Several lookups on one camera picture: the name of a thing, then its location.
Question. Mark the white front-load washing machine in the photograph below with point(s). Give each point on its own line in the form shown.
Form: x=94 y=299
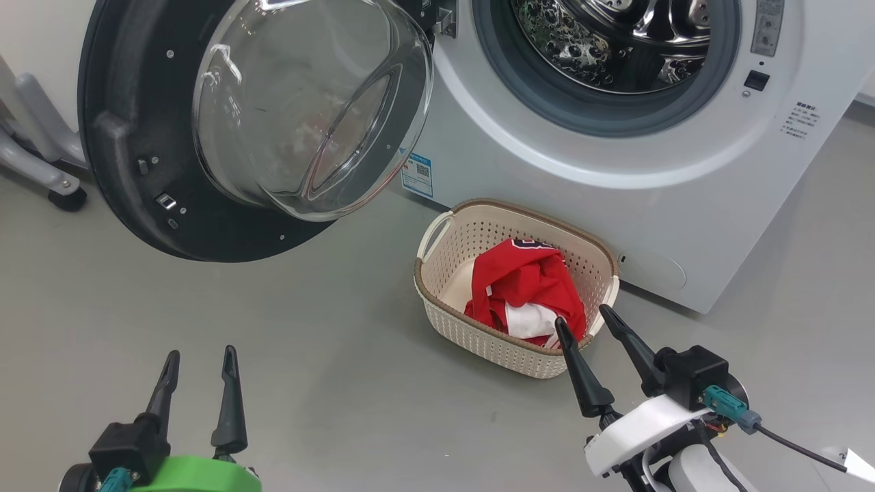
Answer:
x=683 y=205

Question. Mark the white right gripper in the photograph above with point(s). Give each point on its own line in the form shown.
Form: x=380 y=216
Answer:
x=636 y=434

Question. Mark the grey warning label sticker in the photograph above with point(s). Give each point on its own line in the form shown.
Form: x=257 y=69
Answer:
x=767 y=27

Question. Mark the red white garment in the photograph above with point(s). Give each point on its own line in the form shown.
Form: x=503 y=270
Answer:
x=519 y=280

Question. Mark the black round glass washer door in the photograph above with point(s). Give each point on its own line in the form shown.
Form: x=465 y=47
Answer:
x=130 y=137

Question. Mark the grey stand with caster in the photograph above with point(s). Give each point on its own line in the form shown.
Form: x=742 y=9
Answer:
x=41 y=137

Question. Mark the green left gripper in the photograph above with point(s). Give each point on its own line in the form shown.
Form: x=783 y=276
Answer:
x=198 y=478

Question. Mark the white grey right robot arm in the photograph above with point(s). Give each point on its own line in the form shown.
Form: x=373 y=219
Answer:
x=697 y=475

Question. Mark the cream perforated laundry basket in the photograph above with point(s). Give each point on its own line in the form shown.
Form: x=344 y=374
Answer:
x=465 y=239

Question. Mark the black door latch socket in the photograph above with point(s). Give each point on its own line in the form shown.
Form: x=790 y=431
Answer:
x=756 y=80

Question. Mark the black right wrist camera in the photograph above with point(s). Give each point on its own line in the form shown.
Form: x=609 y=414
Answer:
x=694 y=376

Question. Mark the blue energy label sticker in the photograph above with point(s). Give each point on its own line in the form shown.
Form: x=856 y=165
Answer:
x=418 y=174

